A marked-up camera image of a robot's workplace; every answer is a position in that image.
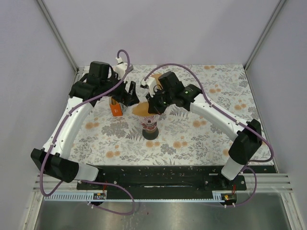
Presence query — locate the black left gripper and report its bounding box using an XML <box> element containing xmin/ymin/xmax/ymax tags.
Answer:
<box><xmin>101</xmin><ymin>71</ymin><xmax>140</xmax><ymax>106</ymax></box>

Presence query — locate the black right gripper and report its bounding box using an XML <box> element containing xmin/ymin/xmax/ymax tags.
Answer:
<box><xmin>146</xmin><ymin>88</ymin><xmax>174</xmax><ymax>116</ymax></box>

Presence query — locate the orange coffee filter box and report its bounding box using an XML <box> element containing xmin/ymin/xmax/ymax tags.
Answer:
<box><xmin>109</xmin><ymin>97</ymin><xmax>125</xmax><ymax>117</ymax></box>

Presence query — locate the clear glass dripper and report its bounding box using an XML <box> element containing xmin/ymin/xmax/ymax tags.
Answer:
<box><xmin>139</xmin><ymin>115</ymin><xmax>158</xmax><ymax>130</ymax></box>

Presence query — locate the brown paper coffee filter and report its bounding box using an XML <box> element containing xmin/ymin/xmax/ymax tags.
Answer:
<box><xmin>151</xmin><ymin>73</ymin><xmax>162</xmax><ymax>86</ymax></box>

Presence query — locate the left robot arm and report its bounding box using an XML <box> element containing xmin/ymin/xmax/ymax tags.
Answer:
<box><xmin>31</xmin><ymin>60</ymin><xmax>139</xmax><ymax>189</ymax></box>

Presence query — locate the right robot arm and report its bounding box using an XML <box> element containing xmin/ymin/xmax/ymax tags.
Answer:
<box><xmin>141</xmin><ymin>71</ymin><xmax>262</xmax><ymax>190</ymax></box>

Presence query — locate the floral table mat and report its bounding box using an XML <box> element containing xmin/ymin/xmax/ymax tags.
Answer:
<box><xmin>70</xmin><ymin>64</ymin><xmax>259</xmax><ymax>165</ymax></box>

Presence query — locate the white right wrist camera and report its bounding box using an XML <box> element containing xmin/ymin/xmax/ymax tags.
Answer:
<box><xmin>140</xmin><ymin>77</ymin><xmax>162</xmax><ymax>97</ymax></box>

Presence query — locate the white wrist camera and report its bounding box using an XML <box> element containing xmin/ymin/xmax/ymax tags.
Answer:
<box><xmin>113</xmin><ymin>57</ymin><xmax>133</xmax><ymax>79</ymax></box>
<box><xmin>140</xmin><ymin>77</ymin><xmax>162</xmax><ymax>97</ymax></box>

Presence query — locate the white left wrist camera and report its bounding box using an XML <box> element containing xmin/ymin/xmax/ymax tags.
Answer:
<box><xmin>113</xmin><ymin>57</ymin><xmax>133</xmax><ymax>79</ymax></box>

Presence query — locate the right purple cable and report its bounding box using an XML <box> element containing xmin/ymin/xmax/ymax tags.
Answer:
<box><xmin>143</xmin><ymin>62</ymin><xmax>275</xmax><ymax>208</ymax></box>

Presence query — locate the aluminium frame rail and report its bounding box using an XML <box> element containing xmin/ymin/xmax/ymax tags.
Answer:
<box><xmin>35</xmin><ymin>0</ymin><xmax>79</xmax><ymax>74</ymax></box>

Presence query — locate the white slotted cable duct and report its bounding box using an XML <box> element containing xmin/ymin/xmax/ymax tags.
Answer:
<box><xmin>44</xmin><ymin>192</ymin><xmax>107</xmax><ymax>202</ymax></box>

